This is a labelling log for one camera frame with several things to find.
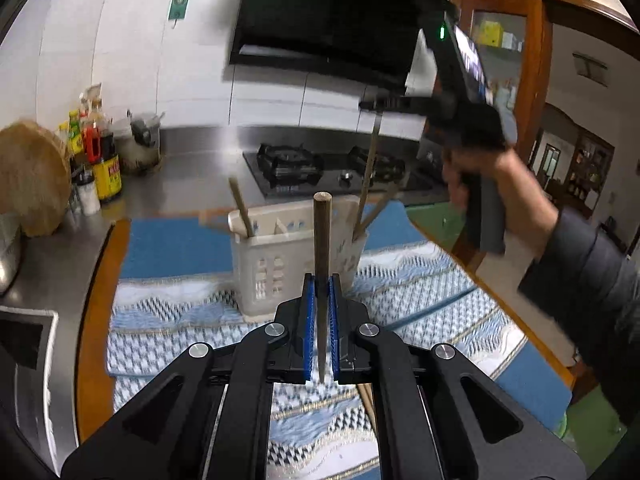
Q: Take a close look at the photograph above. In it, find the wall vent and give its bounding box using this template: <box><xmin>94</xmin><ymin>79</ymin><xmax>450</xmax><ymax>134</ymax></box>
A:
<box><xmin>572</xmin><ymin>51</ymin><xmax>610</xmax><ymax>85</ymax></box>

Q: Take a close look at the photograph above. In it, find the black range hood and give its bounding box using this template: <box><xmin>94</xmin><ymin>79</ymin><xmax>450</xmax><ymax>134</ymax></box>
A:
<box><xmin>228</xmin><ymin>0</ymin><xmax>457</xmax><ymax>97</ymax></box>

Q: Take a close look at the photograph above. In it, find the black gas stove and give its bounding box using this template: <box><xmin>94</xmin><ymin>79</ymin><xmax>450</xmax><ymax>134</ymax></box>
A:
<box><xmin>242</xmin><ymin>142</ymin><xmax>437</xmax><ymax>199</ymax></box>

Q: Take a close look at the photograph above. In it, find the metal colander bowl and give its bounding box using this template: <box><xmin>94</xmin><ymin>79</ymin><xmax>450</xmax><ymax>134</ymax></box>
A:
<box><xmin>0</xmin><ymin>211</ymin><xmax>24</xmax><ymax>295</ymax></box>

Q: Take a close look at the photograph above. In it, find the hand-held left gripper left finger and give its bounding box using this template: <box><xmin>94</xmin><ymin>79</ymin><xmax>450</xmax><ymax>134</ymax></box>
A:
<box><xmin>60</xmin><ymin>272</ymin><xmax>317</xmax><ymax>480</ymax></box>

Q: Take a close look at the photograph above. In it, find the blue patterned woven mat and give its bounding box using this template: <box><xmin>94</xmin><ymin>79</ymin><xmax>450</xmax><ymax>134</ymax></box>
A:
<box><xmin>114</xmin><ymin>200</ymin><xmax>482</xmax><ymax>317</ymax></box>
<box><xmin>106</xmin><ymin>280</ymin><xmax>575</xmax><ymax>480</ymax></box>

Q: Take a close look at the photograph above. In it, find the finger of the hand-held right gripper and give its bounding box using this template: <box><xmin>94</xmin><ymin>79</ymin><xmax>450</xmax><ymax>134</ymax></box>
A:
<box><xmin>358</xmin><ymin>94</ymin><xmax>431</xmax><ymax>117</ymax></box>

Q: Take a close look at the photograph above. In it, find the person's right forearm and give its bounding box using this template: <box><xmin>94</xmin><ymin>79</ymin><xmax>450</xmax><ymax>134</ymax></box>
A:
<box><xmin>516</xmin><ymin>206</ymin><xmax>640</xmax><ymax>428</ymax></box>

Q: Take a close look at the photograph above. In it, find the metal pot with lid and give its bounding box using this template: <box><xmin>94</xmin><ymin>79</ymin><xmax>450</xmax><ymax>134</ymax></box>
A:
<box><xmin>112</xmin><ymin>111</ymin><xmax>165</xmax><ymax>176</ymax></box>

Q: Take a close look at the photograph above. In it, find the wooden glass door cabinet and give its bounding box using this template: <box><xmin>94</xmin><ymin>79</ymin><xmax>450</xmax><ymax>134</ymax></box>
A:
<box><xmin>450</xmin><ymin>0</ymin><xmax>555</xmax><ymax>273</ymax></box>

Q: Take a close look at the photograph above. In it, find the white plastic chopstick holder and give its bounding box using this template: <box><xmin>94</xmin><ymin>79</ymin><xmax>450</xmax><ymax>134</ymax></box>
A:
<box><xmin>227</xmin><ymin>195</ymin><xmax>372</xmax><ymax>322</ymax></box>

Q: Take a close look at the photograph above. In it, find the white jar with black lid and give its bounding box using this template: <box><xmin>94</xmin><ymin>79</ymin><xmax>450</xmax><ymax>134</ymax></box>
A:
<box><xmin>74</xmin><ymin>171</ymin><xmax>102</xmax><ymax>217</ymax></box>

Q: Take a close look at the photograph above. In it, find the person's right hand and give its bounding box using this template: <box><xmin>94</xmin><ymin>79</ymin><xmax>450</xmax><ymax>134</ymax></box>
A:
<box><xmin>442</xmin><ymin>148</ymin><xmax>558</xmax><ymax>261</ymax></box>

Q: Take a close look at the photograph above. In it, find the single wooden chopstick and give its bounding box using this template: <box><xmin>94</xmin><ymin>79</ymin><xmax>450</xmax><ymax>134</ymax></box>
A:
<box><xmin>228</xmin><ymin>177</ymin><xmax>255</xmax><ymax>237</ymax></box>
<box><xmin>359</xmin><ymin>184</ymin><xmax>402</xmax><ymax>235</ymax></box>
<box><xmin>353</xmin><ymin>110</ymin><xmax>384</xmax><ymax>240</ymax></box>
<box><xmin>313</xmin><ymin>192</ymin><xmax>332</xmax><ymax>384</ymax></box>

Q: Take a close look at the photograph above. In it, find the yellow green seasoning bottle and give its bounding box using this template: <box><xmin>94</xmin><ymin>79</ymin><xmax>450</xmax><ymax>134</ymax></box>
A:
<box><xmin>66</xmin><ymin>110</ymin><xmax>84</xmax><ymax>157</ymax></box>

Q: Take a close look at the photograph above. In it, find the black kitchen sink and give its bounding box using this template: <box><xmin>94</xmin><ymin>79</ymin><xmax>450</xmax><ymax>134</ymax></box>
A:
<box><xmin>0</xmin><ymin>305</ymin><xmax>60</xmax><ymax>463</ymax></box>

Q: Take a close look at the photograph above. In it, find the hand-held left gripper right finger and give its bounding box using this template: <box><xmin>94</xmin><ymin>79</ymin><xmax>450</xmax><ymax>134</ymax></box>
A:
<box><xmin>327</xmin><ymin>273</ymin><xmax>587</xmax><ymax>480</ymax></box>

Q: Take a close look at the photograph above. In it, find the yellow label sauce bottle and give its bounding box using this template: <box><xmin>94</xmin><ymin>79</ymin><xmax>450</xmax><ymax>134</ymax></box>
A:
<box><xmin>92</xmin><ymin>131</ymin><xmax>124</xmax><ymax>204</ymax></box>

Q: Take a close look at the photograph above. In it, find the round wooden cutting board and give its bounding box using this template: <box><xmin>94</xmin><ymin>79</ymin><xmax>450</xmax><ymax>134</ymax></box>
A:
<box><xmin>0</xmin><ymin>120</ymin><xmax>73</xmax><ymax>239</ymax></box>

